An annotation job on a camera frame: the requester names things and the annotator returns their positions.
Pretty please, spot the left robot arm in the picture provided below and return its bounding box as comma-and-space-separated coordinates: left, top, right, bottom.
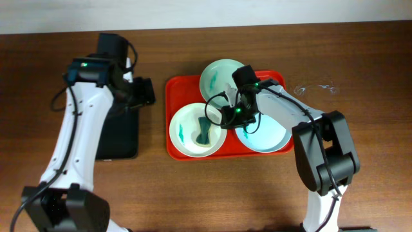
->
10, 53, 155, 231

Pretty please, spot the mint green plate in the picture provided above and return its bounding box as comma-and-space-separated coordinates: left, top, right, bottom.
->
200, 59, 244, 110

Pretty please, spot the green stained sponge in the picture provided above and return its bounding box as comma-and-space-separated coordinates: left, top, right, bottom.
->
195, 117, 211, 146

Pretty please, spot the light blue plate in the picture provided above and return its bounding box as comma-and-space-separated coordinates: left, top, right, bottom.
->
235, 114, 292, 153

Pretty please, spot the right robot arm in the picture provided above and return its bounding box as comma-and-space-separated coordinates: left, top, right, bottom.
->
221, 79, 360, 231

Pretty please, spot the black rectangular tray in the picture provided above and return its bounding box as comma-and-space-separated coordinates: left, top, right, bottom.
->
95, 81, 139, 160

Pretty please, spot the red plastic tray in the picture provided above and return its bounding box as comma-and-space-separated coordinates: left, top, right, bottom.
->
165, 70, 294, 161

